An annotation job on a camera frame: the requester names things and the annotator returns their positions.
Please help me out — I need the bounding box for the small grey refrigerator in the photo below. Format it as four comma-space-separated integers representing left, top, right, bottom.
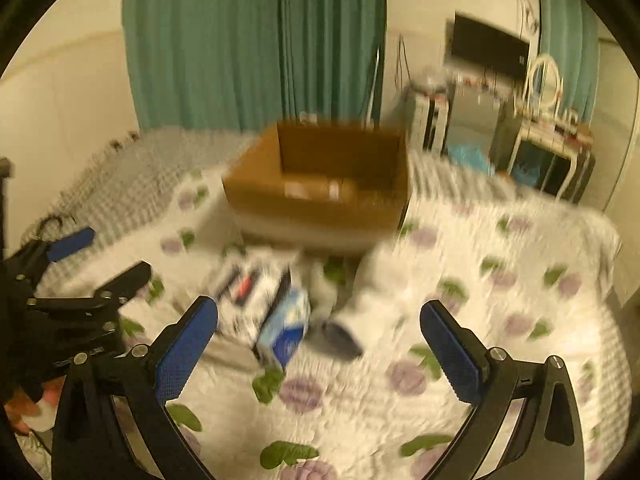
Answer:
446, 82, 503, 155

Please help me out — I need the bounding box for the white hard-shell suitcase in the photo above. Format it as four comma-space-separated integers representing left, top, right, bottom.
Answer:
406, 90, 449, 156

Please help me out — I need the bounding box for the grey checkered bed sheet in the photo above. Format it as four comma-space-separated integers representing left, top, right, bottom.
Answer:
21, 128, 534, 249

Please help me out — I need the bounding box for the dark striped suitcase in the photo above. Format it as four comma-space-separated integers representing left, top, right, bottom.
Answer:
570, 148, 596, 204

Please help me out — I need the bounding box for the person's left hand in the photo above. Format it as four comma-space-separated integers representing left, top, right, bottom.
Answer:
4, 377, 65, 436

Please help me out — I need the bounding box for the brown cardboard box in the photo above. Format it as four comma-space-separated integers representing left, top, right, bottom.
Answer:
222, 122, 410, 256

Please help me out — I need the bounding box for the blue white tissue pack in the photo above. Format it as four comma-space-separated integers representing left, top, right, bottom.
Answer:
255, 287, 311, 370

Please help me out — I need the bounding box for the patterned white tissue pack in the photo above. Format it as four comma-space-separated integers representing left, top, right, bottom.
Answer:
203, 252, 292, 348

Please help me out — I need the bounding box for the black wall television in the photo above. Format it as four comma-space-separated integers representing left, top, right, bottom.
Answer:
450, 13, 529, 81

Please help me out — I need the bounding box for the teal window curtain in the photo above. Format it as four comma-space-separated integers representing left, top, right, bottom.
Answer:
122, 0, 387, 131

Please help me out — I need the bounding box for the white floral quilt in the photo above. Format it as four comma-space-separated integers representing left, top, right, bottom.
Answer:
29, 159, 634, 480

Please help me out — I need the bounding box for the white oval vanity mirror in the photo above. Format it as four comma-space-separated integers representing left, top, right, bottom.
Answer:
522, 54, 564, 118

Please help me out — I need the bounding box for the blue waste basket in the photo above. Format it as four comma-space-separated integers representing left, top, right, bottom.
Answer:
512, 157, 541, 188

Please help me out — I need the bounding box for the teal corner curtain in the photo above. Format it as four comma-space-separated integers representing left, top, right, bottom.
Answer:
539, 0, 599, 122

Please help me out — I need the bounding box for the blue plastic bags pile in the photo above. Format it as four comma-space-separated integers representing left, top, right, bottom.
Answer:
448, 145, 495, 176

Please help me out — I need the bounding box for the white dressing table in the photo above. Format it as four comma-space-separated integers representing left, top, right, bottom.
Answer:
506, 120, 590, 203

